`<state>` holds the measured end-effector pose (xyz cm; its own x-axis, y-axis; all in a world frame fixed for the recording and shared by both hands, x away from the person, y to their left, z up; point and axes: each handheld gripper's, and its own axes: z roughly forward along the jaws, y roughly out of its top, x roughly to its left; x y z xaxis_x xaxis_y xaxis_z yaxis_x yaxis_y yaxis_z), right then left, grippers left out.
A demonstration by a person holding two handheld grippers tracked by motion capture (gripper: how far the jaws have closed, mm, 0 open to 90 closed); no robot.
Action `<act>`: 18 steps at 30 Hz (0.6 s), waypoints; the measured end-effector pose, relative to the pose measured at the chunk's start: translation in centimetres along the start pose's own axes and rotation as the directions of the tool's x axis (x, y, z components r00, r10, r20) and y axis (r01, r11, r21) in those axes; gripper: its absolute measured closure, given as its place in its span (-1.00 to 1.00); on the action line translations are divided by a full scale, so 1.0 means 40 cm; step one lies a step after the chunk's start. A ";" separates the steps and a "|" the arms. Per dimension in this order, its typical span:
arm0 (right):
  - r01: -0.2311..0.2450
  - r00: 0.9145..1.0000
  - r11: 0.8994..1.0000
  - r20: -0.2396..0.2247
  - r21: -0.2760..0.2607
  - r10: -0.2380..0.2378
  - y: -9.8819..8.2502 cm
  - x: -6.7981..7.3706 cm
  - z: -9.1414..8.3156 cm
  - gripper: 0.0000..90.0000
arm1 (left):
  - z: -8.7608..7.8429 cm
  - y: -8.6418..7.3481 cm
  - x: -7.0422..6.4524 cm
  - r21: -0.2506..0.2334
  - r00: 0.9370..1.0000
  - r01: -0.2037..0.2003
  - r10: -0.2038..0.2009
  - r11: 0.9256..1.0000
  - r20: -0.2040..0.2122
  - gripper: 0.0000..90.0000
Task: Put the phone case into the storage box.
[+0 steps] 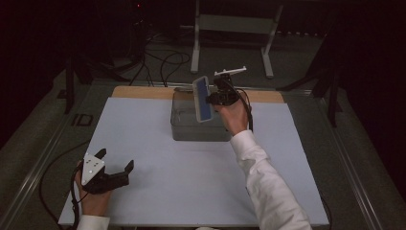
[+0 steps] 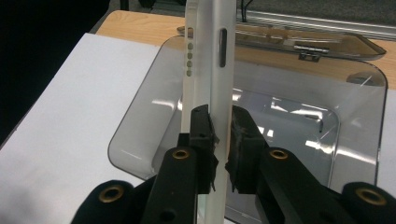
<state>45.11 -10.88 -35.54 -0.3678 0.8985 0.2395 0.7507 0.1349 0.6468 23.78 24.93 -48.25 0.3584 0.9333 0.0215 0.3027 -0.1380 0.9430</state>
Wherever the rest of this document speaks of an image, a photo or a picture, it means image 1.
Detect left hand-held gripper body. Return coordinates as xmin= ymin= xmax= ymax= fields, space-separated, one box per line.
xmin=80 ymin=152 xmax=130 ymax=196

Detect clear plastic storage box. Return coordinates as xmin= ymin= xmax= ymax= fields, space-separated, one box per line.
xmin=169 ymin=86 xmax=237 ymax=143

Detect black floor cables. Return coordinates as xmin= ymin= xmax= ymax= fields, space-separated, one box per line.
xmin=127 ymin=30 xmax=192 ymax=88

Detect person's left hand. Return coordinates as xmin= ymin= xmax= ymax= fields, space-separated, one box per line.
xmin=74 ymin=160 xmax=113 ymax=217

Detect black metal stand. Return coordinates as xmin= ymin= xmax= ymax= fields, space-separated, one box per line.
xmin=277 ymin=30 xmax=345 ymax=128
xmin=56 ymin=56 xmax=95 ymax=115

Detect wooden board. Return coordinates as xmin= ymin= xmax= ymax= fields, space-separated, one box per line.
xmin=111 ymin=84 xmax=285 ymax=104

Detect left hand-held gripper black cable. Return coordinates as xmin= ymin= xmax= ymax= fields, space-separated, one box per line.
xmin=38 ymin=139 xmax=91 ymax=230

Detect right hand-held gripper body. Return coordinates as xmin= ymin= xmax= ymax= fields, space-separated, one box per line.
xmin=213 ymin=65 xmax=248 ymax=106

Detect white metal stand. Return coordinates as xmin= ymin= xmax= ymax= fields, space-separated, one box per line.
xmin=190 ymin=0 xmax=284 ymax=80

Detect person's right hand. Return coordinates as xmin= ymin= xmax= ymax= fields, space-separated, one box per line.
xmin=214 ymin=97 xmax=250 ymax=137

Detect metal floor rail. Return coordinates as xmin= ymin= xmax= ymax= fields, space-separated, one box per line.
xmin=0 ymin=80 xmax=95 ymax=230
xmin=312 ymin=90 xmax=386 ymax=230

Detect white table mat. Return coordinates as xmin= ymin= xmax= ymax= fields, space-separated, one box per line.
xmin=57 ymin=97 xmax=330 ymax=228

